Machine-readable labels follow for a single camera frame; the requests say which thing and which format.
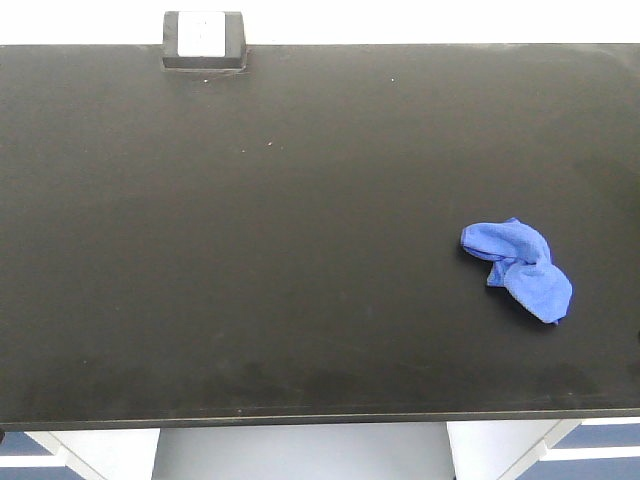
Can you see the right blue cabinet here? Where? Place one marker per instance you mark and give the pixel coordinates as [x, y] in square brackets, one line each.
[597, 448]

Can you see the blue cabinet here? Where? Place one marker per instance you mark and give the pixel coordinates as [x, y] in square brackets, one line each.
[83, 454]
[597, 448]

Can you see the left blue cabinet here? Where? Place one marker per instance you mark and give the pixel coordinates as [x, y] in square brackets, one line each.
[83, 454]

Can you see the blue microfiber cloth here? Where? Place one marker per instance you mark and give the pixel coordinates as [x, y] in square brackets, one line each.
[522, 264]

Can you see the black tabletop outlet box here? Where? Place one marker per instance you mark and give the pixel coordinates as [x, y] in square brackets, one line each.
[204, 40]

